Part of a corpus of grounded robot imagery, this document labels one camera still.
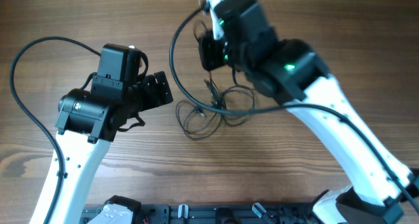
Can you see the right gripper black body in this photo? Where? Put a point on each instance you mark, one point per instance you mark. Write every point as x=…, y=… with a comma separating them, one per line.
x=209, y=50

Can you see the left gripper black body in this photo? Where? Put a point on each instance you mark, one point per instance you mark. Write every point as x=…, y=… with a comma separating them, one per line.
x=145, y=95

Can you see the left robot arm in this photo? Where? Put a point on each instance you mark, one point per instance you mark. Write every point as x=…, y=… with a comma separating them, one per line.
x=88, y=121

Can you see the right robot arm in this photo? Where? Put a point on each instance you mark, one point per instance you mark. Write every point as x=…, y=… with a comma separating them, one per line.
x=291, y=72

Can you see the left grey spring clamp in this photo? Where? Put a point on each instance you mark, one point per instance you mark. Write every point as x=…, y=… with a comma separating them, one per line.
x=183, y=211

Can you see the grey spring clamp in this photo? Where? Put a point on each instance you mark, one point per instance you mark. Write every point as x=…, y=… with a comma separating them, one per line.
x=183, y=211
x=259, y=210

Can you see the right grey spring clamp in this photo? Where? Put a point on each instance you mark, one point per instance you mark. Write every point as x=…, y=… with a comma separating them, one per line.
x=259, y=210

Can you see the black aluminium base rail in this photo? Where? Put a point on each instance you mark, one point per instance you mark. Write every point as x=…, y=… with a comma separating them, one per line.
x=292, y=213

